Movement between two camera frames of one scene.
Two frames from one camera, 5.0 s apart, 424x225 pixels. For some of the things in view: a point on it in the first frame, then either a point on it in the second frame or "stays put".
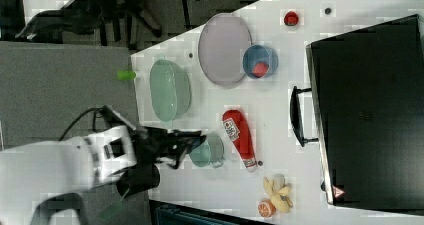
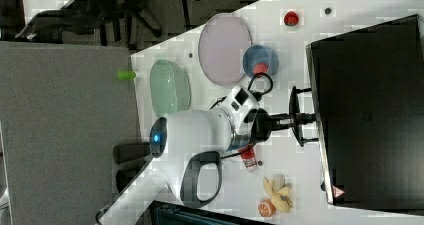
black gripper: (156, 145) -> (262, 127)
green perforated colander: (170, 89) stays put
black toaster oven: (365, 111) stays put
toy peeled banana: (278, 192) stays put
